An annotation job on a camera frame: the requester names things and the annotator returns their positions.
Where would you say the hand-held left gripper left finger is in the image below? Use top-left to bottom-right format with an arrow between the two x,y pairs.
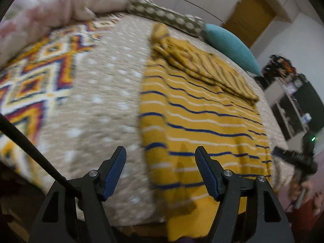
29,145 -> 127,243

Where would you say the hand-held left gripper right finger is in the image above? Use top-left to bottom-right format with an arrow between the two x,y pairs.
195,145 -> 295,243

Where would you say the yellow blue-striped towel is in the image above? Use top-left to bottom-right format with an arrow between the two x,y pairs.
139,56 -> 273,242

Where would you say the yellow dark-striped garment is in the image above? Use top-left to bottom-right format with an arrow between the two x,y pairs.
149,22 -> 260,106

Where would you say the person's red clothing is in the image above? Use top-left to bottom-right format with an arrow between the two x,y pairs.
291,199 -> 324,232

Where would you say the cluttered shelf unit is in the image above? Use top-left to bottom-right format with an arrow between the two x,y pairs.
261,53 -> 324,141

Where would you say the beige dotted quilt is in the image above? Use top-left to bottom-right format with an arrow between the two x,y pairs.
33,13 -> 289,231

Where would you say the geometric patterned blanket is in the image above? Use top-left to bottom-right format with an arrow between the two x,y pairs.
0,18 -> 119,183

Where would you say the teal pillow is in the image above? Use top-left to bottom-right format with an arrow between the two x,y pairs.
202,23 -> 262,76

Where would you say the wooden door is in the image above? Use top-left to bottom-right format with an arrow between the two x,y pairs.
223,0 -> 277,48

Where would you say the green hedgehog print bolster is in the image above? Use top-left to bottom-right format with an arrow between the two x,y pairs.
127,0 -> 206,39

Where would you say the pink floral duvet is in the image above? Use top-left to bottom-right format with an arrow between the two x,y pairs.
0,0 -> 138,67

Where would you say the black cable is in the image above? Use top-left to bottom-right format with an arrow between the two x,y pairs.
0,113 -> 81,198

